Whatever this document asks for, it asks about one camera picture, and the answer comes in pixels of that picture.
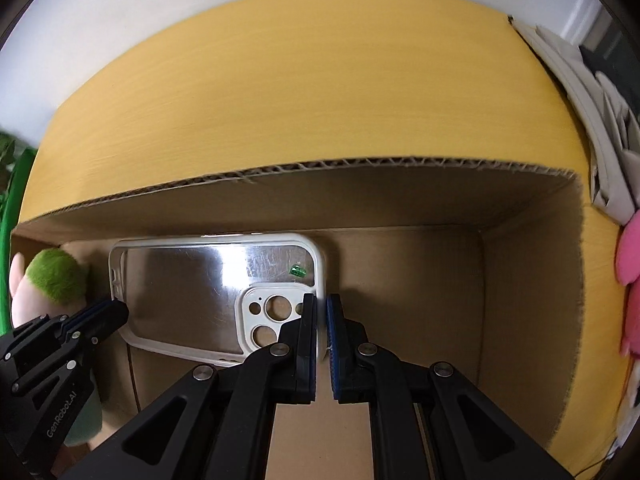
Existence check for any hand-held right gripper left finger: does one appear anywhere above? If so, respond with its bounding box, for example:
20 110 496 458
59 293 319 480

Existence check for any green hoop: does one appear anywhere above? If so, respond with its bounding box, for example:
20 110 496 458
0 146 39 336

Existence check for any cardboard box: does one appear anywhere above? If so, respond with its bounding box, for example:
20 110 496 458
10 0 632 480

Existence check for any grey folded cardboard pile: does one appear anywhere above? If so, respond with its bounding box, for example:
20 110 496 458
509 16 640 226

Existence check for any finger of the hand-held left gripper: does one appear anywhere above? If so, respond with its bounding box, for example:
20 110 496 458
31 298 130 356

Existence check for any clear white-rimmed phone case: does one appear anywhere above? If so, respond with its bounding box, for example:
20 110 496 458
108 233 329 367

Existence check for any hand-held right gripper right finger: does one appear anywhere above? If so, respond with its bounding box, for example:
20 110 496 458
326 294 576 480

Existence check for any green-haired plush toy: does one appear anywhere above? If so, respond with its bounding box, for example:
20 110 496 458
9 247 103 448

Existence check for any pink plush toy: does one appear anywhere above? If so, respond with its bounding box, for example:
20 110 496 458
615 208 640 361

